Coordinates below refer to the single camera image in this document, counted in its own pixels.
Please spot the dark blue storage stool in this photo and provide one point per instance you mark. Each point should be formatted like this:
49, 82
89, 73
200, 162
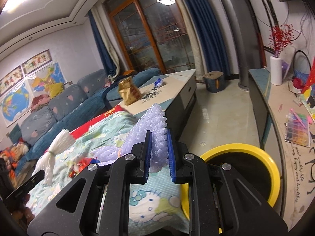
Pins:
214, 81

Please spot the blue candy wrapper on table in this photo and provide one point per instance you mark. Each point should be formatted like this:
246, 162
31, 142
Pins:
158, 83

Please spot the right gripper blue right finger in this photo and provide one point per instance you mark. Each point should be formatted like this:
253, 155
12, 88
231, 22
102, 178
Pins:
171, 157

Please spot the blue grey sectional sofa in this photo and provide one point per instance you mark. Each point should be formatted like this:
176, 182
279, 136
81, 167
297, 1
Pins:
75, 106

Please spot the gold paper bag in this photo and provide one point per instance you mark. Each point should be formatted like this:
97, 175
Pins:
128, 91

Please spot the blue curtain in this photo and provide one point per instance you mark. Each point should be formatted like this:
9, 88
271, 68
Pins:
209, 33
108, 55

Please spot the silver tower air conditioner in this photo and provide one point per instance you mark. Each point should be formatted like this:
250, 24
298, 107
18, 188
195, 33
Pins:
243, 28

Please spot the yellow pillow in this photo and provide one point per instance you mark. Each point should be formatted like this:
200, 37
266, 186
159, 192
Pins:
55, 89

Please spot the red berry branch decoration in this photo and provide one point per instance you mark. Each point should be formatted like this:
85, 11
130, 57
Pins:
280, 37

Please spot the grey white coffee table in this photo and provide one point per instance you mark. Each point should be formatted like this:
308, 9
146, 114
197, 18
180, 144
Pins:
177, 97

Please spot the colourful bead organiser box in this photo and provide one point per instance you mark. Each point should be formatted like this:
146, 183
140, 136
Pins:
297, 129

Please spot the wooden framed glass door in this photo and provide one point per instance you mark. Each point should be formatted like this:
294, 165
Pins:
151, 34

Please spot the right framed cross-stitch picture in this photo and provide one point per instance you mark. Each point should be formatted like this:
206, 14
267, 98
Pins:
36, 62

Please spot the right blue curtain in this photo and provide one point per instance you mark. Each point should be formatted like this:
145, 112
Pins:
209, 33

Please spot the yellow rimmed black trash bin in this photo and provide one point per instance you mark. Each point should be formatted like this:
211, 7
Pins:
230, 190

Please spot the white foam fruit net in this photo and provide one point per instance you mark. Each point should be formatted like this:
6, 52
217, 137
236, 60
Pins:
46, 163

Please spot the hello kitty patterned blanket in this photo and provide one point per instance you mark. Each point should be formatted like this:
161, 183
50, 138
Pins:
154, 206

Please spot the blue basket with black handle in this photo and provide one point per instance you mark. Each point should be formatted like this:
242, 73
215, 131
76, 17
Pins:
302, 80

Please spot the left framed cross-stitch picture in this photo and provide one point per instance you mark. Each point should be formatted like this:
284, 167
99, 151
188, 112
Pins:
11, 79

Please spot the red snack wrapper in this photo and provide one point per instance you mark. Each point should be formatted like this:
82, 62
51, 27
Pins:
75, 167

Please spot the pile of red clothes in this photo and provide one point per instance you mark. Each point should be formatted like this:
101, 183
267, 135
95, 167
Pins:
39, 102

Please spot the colourful diamond painting canvas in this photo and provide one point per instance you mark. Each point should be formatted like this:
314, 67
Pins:
308, 93

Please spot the china map poster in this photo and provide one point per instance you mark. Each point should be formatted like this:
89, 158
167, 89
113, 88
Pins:
40, 80

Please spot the left blue curtain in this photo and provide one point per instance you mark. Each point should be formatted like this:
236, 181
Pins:
108, 55

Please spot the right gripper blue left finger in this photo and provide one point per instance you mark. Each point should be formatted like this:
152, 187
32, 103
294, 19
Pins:
145, 158

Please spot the world map poster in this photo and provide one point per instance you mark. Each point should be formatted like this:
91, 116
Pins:
16, 102

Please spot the framed cross-stitch picture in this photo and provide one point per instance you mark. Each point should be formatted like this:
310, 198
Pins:
11, 79
36, 62

